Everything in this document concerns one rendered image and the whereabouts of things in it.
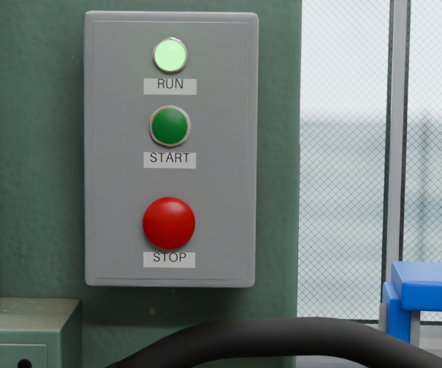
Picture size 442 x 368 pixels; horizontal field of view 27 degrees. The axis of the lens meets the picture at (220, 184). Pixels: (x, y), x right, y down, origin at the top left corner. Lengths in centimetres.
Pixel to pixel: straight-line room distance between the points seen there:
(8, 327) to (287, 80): 23
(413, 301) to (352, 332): 79
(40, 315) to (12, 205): 8
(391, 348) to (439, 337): 161
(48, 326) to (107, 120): 12
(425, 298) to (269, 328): 81
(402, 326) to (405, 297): 5
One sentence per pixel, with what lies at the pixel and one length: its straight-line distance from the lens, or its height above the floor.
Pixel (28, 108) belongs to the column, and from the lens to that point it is 60.
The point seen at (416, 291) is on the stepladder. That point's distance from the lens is 136.
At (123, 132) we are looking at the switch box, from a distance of 53.
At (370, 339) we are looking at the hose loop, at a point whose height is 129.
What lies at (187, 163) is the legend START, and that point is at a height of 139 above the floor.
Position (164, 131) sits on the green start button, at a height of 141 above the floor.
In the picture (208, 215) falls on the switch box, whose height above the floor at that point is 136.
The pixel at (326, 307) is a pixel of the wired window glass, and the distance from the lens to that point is 214.
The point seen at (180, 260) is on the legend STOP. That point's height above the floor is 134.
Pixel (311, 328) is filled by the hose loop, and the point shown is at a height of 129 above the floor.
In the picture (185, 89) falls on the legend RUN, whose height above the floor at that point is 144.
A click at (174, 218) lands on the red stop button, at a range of 52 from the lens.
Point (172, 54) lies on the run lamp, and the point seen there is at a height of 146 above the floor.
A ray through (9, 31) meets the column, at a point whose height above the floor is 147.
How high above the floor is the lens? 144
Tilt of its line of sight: 6 degrees down
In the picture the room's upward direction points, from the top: 1 degrees clockwise
